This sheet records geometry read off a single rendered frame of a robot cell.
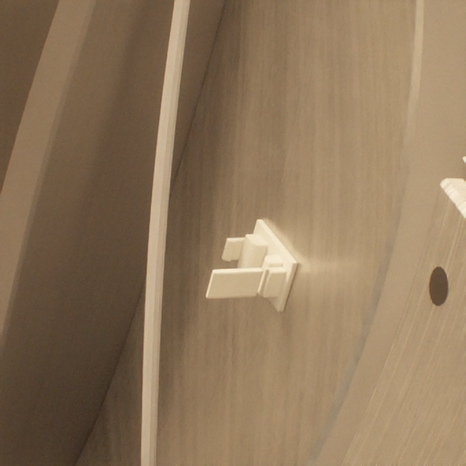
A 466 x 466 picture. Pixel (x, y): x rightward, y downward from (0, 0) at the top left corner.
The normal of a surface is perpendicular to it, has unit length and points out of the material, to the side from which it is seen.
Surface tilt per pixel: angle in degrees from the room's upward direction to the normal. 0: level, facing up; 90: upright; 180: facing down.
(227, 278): 115
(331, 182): 90
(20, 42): 69
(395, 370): 90
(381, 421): 90
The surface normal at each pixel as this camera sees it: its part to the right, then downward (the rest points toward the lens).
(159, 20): 0.46, 0.41
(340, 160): -0.87, 0.03
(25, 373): 0.38, 0.68
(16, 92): 0.46, -0.33
